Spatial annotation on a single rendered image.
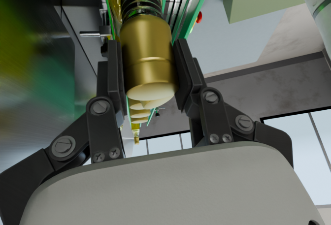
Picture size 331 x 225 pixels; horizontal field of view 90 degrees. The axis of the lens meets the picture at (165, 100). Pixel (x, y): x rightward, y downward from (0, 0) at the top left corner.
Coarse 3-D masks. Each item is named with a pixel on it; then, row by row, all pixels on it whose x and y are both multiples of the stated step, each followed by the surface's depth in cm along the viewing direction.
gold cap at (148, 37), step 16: (144, 16) 10; (128, 32) 10; (144, 32) 10; (160, 32) 10; (128, 48) 10; (144, 48) 9; (160, 48) 10; (128, 64) 10; (144, 64) 9; (160, 64) 9; (128, 80) 9; (144, 80) 9; (160, 80) 9; (176, 80) 10; (128, 96) 10; (144, 96) 11; (160, 96) 11
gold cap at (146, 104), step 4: (168, 96) 16; (172, 96) 17; (140, 100) 16; (144, 100) 15; (148, 100) 15; (152, 100) 15; (156, 100) 15; (160, 100) 16; (164, 100) 17; (144, 104) 15; (148, 104) 15; (152, 104) 16; (156, 104) 17; (160, 104) 17; (144, 108) 16; (148, 108) 17
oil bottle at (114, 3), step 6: (108, 0) 16; (114, 0) 16; (120, 0) 16; (162, 0) 18; (114, 6) 16; (120, 6) 16; (162, 6) 18; (114, 12) 16; (120, 12) 16; (114, 18) 17; (120, 18) 17; (114, 24) 18; (120, 24) 17; (114, 30) 19
